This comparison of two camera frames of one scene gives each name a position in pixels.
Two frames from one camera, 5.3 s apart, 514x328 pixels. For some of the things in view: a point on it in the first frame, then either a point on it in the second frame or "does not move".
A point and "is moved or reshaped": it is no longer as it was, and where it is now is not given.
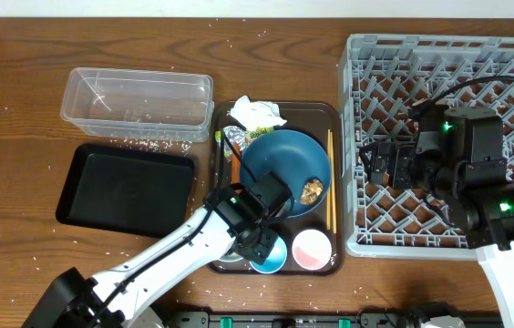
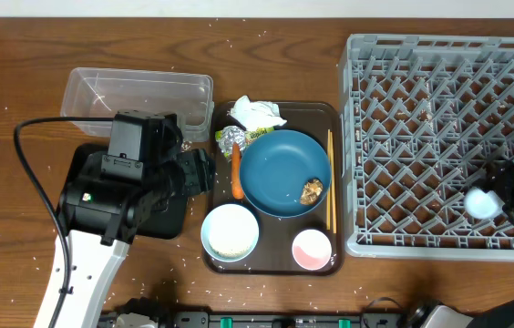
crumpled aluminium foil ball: [236, 135] does not move
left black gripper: [260, 246] → [200, 170]
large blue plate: [297, 156] does not move
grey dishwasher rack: [381, 79] does not move
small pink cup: [312, 249] does not move
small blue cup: [274, 261] is moved or reshaped
